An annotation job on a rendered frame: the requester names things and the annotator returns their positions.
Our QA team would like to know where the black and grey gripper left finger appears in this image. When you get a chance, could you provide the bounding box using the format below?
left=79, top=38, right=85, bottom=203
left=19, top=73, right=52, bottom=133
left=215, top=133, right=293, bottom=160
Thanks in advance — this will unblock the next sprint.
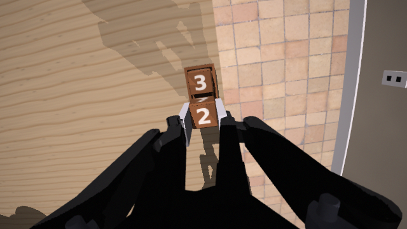
left=29, top=102, right=193, bottom=229

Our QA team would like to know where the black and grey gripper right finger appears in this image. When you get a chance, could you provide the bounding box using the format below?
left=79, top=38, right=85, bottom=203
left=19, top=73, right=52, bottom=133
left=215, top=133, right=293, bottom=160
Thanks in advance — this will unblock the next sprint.
left=211, top=98, right=403, bottom=229

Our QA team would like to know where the brown number cube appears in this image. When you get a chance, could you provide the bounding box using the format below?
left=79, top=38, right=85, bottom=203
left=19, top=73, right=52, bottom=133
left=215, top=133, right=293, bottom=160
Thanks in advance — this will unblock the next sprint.
left=189, top=96, right=218, bottom=129
left=187, top=68, right=214, bottom=95

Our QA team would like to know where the brown wooden tray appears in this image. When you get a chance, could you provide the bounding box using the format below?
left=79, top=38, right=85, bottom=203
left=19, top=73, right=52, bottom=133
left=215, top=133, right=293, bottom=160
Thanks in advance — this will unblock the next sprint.
left=184, top=63, right=218, bottom=100

